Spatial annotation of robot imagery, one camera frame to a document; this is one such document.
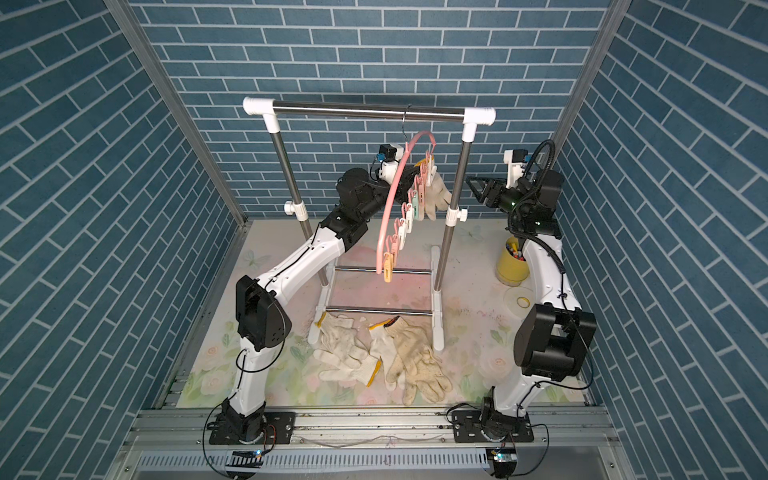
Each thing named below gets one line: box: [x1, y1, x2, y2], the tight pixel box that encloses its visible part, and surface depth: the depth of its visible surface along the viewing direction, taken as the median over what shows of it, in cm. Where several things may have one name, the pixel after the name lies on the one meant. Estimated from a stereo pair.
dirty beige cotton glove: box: [384, 316, 452, 406], surface depth 84 cm
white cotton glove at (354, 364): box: [313, 346, 383, 387], surface depth 84 cm
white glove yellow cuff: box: [368, 319, 405, 391], surface depth 89 cm
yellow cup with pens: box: [496, 236, 530, 287], surface depth 98 cm
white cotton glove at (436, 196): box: [424, 171, 452, 220], surface depth 85 cm
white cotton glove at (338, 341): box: [313, 314, 370, 367], surface depth 88 cm
